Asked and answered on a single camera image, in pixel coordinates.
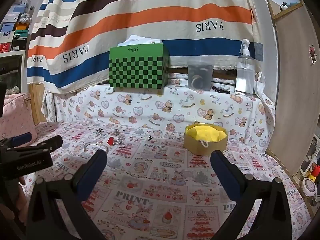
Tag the cartoon wall sticker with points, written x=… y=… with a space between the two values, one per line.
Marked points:
x=312 y=52

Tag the clear plastic container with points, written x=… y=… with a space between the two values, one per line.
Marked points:
x=200 y=72

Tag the penguin figure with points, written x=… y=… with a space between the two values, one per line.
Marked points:
x=283 y=6

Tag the octagonal cardboard jewelry box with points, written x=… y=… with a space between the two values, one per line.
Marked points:
x=200 y=148

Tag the silver bangle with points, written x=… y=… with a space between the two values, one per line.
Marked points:
x=95 y=143

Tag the wooden bed frame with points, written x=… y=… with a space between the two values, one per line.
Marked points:
x=35 y=102

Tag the pink print tablecloth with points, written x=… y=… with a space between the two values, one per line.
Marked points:
x=162 y=170

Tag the yellow red toy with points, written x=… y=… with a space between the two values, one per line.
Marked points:
x=315 y=171

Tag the clear spray bottle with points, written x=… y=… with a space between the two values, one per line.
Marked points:
x=244 y=75

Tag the green black checkered cloth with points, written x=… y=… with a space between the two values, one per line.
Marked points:
x=135 y=70

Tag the person's left hand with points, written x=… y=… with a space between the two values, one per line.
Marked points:
x=21 y=197

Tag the yellow lining cloth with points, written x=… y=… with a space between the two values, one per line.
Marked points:
x=207 y=132

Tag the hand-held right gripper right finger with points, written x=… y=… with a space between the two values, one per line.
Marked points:
x=225 y=175

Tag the silver sparkly earring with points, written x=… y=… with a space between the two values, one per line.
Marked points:
x=116 y=131
x=100 y=130

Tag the stack of shoe boxes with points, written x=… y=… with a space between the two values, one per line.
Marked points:
x=12 y=30

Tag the bear print cloth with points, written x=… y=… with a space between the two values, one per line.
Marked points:
x=150 y=105

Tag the striped blanket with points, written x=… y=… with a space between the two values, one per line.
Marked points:
x=150 y=17

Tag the round white tin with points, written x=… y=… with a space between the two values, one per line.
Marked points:
x=308 y=186

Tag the wooden board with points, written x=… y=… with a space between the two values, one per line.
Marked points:
x=295 y=80

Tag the pink bag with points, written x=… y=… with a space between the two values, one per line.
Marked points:
x=15 y=115

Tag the white tissue paper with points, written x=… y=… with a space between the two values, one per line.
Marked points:
x=140 y=40

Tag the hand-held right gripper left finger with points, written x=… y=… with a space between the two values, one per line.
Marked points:
x=92 y=173

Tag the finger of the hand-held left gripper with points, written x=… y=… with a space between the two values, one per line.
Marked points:
x=50 y=143
x=22 y=138

